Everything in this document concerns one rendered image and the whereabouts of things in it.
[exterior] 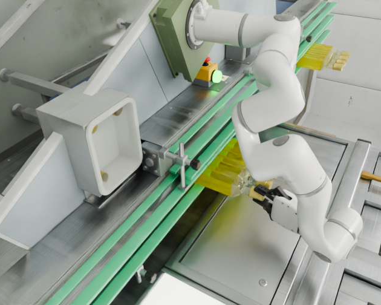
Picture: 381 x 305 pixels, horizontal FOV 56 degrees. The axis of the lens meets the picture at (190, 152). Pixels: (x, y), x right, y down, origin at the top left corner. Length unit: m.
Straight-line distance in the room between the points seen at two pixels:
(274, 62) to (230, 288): 0.60
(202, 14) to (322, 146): 0.81
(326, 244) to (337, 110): 6.78
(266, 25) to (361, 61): 6.14
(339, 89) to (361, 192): 6.03
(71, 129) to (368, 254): 0.95
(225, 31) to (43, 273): 0.79
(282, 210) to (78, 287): 0.56
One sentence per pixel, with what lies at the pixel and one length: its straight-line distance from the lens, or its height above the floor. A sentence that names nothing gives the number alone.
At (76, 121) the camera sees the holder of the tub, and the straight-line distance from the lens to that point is 0.86.
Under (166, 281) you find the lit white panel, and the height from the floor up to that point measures 1.01.
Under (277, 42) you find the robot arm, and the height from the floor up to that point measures 1.12.
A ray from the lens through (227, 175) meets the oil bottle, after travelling 1.13.
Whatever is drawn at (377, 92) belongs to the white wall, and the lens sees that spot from 7.34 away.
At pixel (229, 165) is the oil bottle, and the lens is 1.17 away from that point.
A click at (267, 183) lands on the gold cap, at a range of 1.14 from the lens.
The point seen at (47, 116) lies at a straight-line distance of 0.92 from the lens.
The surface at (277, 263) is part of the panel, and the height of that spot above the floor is 1.26.
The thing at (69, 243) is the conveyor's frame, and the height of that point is 0.83.
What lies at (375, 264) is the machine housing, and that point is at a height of 1.51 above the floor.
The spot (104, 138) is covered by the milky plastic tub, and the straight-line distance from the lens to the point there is 1.00.
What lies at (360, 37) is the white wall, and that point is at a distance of 7.02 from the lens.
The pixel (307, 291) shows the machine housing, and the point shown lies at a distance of 1.09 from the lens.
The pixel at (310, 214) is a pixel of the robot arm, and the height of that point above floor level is 1.32.
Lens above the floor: 1.39
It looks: 25 degrees down
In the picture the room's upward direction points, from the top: 109 degrees clockwise
